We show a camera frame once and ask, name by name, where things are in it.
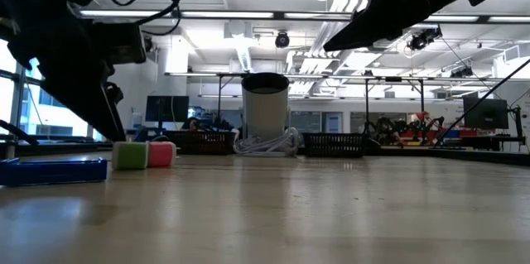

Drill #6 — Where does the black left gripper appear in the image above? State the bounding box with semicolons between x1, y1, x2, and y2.
7;22;127;142

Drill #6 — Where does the green and white charger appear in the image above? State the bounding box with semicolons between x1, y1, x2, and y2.
110;141;151;170

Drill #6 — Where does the pink and white charger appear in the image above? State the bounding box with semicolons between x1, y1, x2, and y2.
147;141;178;169

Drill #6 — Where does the black ceiling spotlight cluster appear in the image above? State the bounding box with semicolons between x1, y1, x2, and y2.
407;26;443;52

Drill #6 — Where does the large glass window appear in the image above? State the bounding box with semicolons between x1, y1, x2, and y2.
0;40;104;141

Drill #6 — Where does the black computer monitor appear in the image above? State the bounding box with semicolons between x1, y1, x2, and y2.
144;95;190;132
462;97;509;130

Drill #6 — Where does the blue digital timer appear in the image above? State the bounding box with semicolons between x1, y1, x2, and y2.
0;156;108;187

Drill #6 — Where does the person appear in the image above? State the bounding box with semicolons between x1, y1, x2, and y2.
181;117;202;132

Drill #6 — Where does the black plastic basket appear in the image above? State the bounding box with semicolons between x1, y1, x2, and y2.
301;132;369;158
164;130;237;156

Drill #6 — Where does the red robot equipment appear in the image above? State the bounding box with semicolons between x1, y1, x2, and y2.
407;110;447;143

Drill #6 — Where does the white cylindrical air purifier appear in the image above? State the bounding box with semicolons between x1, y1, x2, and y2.
241;72;290;141

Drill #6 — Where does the long ceiling light strip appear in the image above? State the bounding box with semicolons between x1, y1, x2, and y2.
78;9;530;24

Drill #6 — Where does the black background desk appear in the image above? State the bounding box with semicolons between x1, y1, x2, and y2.
449;131;529;153

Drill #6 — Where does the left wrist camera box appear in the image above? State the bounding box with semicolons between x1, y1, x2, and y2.
93;22;147;65

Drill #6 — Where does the black background rig frame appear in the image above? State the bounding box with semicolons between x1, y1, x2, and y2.
165;71;427;141

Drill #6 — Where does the black power cable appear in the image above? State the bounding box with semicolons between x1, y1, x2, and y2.
433;57;530;148

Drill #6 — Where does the white ceiling duct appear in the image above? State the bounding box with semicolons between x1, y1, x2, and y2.
223;19;260;73

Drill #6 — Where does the white coiled cable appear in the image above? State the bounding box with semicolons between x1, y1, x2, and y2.
232;126;300;158

